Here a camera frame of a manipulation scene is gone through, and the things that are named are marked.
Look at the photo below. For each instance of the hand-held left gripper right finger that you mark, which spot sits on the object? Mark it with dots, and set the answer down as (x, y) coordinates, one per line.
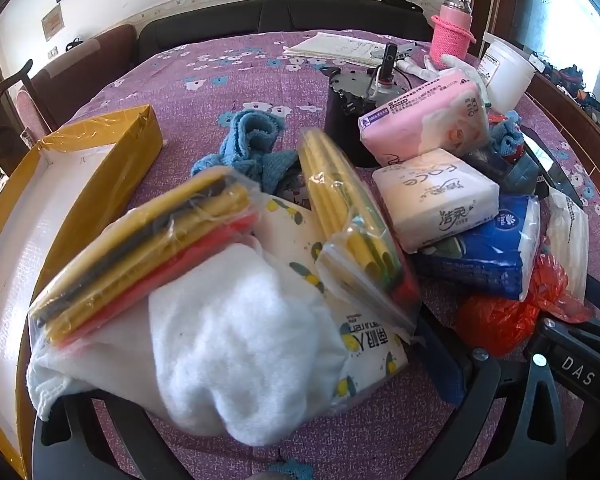
(442, 370)

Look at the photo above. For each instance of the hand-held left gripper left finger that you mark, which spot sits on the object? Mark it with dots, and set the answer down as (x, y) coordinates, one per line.
(55, 450)

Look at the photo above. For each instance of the white plastic pack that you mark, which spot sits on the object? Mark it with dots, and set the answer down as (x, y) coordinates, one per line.
(565, 240)

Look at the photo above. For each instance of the blue tissue pack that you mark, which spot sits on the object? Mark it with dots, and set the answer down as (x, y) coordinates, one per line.
(490, 255)

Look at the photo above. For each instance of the white pink tissue pack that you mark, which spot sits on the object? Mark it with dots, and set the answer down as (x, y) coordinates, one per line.
(435, 195)

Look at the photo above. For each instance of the bagged yellow green sponges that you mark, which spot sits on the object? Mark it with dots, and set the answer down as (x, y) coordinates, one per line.
(340, 200)

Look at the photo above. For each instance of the white fluffy cloth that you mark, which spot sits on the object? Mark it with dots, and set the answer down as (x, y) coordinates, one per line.
(240, 340)

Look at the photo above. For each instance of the lemon print tissue pack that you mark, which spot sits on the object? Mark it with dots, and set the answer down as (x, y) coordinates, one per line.
(290, 230)

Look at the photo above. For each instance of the bagged yellow red sponge cloths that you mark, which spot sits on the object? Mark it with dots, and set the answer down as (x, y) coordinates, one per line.
(130, 255)

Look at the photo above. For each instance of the pink rose tissue pack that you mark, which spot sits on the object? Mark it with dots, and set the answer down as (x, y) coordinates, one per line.
(420, 120)

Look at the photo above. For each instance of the yellow cardboard tray box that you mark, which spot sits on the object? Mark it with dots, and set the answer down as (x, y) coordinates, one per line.
(55, 195)

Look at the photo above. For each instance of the blue towel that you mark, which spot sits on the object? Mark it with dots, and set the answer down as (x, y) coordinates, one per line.
(250, 140)

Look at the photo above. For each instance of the black smartphone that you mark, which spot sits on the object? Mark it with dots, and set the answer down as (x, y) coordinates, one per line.
(550, 165)

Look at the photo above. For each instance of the white plastic jar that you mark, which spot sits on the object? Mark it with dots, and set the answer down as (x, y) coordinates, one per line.
(507, 72)

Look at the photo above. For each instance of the black cylinder container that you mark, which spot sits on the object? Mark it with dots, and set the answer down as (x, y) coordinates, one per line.
(345, 110)

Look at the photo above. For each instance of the pink thermos bottle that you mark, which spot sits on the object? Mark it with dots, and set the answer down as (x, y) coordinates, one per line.
(452, 25)

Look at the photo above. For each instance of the wooden cabinet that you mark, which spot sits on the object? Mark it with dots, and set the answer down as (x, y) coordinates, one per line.
(495, 0)

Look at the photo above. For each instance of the purple floral tablecloth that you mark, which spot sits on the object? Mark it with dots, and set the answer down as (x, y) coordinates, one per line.
(280, 85)

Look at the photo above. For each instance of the stack of white papers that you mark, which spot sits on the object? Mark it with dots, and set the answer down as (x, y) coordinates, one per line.
(340, 45)

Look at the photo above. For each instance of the dark wooden chair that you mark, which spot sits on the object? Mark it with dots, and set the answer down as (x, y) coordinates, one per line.
(15, 80)

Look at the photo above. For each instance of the brown armchair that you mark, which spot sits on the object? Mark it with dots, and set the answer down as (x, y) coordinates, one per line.
(85, 75)

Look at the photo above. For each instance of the black sofa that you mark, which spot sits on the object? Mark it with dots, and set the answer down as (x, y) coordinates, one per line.
(280, 20)

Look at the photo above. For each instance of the black bag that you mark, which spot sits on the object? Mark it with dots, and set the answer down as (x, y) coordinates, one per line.
(75, 44)

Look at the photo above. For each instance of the small wall plaque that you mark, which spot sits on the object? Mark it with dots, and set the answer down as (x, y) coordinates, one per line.
(51, 21)

